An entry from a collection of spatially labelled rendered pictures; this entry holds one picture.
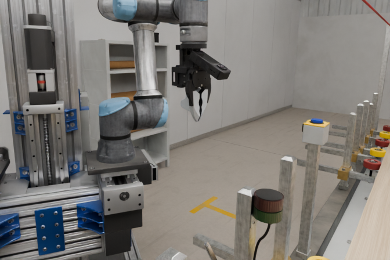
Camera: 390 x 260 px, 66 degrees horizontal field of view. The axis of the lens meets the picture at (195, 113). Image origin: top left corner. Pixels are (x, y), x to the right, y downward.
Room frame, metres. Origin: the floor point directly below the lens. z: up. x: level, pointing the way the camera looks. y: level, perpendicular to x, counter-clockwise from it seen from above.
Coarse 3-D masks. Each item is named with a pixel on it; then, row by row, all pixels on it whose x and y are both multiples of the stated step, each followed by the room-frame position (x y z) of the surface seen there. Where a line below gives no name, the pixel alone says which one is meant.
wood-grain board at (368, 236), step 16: (384, 160) 1.53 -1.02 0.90; (384, 176) 1.31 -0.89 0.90; (384, 192) 1.14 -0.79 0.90; (368, 208) 1.01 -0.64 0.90; (384, 208) 1.01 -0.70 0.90; (368, 224) 0.90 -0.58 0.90; (384, 224) 0.91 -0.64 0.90; (352, 240) 0.81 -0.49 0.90; (368, 240) 0.81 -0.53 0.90; (384, 240) 0.82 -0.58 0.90; (352, 256) 0.74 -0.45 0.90; (368, 256) 0.74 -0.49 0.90; (384, 256) 0.74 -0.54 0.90
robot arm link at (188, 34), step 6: (180, 30) 0.81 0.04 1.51; (186, 30) 0.79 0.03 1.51; (192, 30) 0.79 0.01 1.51; (198, 30) 0.79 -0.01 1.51; (204, 30) 0.80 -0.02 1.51; (180, 36) 0.81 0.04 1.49; (186, 36) 0.79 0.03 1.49; (192, 36) 0.79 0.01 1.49; (198, 36) 0.79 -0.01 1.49; (204, 36) 0.80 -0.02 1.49; (186, 42) 0.80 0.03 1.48; (192, 42) 0.79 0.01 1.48; (198, 42) 0.80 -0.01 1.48; (204, 42) 0.81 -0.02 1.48
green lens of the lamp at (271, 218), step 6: (258, 210) 0.55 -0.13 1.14; (282, 210) 0.55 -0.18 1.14; (258, 216) 0.55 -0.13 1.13; (264, 216) 0.54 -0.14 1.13; (270, 216) 0.54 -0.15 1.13; (276, 216) 0.54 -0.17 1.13; (282, 216) 0.56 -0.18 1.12; (264, 222) 0.54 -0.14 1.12; (270, 222) 0.54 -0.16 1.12; (276, 222) 0.54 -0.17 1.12
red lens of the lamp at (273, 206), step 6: (258, 198) 0.55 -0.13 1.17; (282, 198) 0.56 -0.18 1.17; (258, 204) 0.55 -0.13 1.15; (264, 204) 0.54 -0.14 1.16; (270, 204) 0.54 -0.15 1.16; (276, 204) 0.54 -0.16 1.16; (282, 204) 0.55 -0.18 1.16; (264, 210) 0.54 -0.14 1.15; (270, 210) 0.54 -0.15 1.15; (276, 210) 0.54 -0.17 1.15
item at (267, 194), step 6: (258, 192) 0.58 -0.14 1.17; (264, 192) 0.58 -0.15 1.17; (270, 192) 0.58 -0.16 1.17; (276, 192) 0.58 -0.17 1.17; (264, 198) 0.55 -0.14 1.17; (270, 198) 0.55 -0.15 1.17; (276, 198) 0.55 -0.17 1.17; (252, 216) 0.57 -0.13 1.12; (252, 222) 0.58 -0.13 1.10; (264, 234) 0.57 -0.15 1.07; (258, 240) 0.58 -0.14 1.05
